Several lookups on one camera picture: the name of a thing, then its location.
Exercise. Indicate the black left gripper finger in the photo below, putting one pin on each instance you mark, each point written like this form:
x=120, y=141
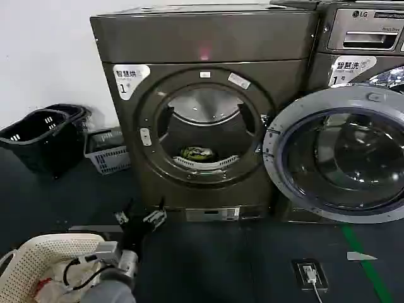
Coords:
x=123, y=214
x=155, y=216

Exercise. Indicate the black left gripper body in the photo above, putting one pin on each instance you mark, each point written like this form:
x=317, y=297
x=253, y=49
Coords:
x=134, y=232

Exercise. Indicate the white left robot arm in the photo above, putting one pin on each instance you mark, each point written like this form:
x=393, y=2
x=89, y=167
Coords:
x=107, y=284

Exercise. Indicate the grey plastic basket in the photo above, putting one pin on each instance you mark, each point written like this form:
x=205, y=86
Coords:
x=107, y=151

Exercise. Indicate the green yellow garment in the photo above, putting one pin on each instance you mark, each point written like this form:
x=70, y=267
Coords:
x=197, y=152

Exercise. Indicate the clothes in cream basket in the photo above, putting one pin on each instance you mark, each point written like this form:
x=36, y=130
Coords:
x=67, y=279

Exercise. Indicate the cream perforated laundry basket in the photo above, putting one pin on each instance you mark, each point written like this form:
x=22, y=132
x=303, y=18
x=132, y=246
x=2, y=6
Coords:
x=38, y=259

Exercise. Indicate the black plastic basket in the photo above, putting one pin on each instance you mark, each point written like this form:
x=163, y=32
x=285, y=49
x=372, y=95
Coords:
x=34, y=139
x=75, y=113

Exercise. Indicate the grey dryer with open drum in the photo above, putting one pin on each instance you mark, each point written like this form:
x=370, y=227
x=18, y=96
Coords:
x=202, y=94

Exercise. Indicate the floor power socket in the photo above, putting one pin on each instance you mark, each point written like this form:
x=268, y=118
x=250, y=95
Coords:
x=310, y=274

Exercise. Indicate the round glass dryer door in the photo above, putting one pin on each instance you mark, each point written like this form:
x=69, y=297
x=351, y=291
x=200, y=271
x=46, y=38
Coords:
x=344, y=154

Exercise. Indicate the white arrow floor marker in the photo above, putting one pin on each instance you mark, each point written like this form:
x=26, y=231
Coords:
x=360, y=256

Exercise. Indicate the green floor tape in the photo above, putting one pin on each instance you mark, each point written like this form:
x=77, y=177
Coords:
x=363, y=262

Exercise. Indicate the grey washing machine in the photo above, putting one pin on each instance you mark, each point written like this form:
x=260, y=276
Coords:
x=363, y=44

